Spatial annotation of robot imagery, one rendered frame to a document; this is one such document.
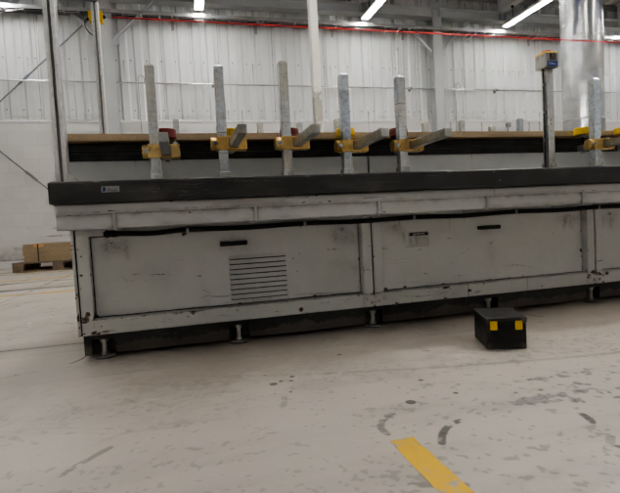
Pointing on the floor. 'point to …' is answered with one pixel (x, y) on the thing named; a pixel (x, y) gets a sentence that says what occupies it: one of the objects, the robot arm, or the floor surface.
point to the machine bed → (337, 250)
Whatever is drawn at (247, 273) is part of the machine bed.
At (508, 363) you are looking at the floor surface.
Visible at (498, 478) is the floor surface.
